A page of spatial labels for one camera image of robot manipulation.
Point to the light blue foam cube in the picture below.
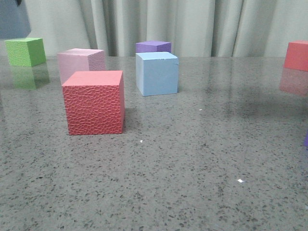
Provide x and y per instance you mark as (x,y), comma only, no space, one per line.
(157,73)

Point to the red textured foam cube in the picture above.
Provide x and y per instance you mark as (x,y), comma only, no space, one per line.
(94,102)

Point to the purple foam cube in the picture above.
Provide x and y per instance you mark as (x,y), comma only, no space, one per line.
(153,46)

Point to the pink foam cube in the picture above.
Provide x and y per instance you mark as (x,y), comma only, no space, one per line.
(77,59)

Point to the grey curtain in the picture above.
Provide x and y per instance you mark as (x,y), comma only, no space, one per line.
(195,28)

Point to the green foam cube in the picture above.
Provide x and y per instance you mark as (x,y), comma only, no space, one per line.
(27,52)

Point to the purple cube at right edge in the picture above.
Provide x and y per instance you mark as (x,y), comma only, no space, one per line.
(306,140)

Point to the red foam cube at right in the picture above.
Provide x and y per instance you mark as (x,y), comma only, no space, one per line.
(297,55)

